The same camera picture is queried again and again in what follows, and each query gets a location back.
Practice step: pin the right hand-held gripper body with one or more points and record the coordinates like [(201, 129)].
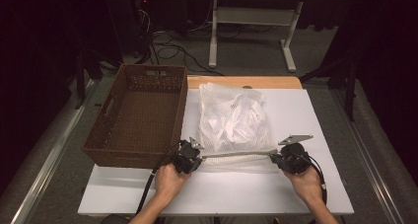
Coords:
[(295, 158)]

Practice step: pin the brown woven basket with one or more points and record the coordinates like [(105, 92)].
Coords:
[(144, 118)]

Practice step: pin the person's left hand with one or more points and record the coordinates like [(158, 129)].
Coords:
[(169, 183)]

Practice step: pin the white mesh laundry bag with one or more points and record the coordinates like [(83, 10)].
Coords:
[(213, 99)]

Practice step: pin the metal floor rail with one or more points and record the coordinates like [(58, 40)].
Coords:
[(371, 171), (49, 161)]

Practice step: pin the dark metal stand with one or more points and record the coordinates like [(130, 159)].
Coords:
[(351, 89), (80, 79)]

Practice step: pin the grey table grommet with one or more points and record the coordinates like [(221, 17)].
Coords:
[(246, 87)]

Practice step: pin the white-legged desk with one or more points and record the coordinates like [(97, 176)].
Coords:
[(253, 16)]

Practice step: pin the person's right hand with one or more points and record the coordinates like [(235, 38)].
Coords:
[(309, 186)]

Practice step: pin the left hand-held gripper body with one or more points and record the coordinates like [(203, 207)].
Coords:
[(187, 158)]

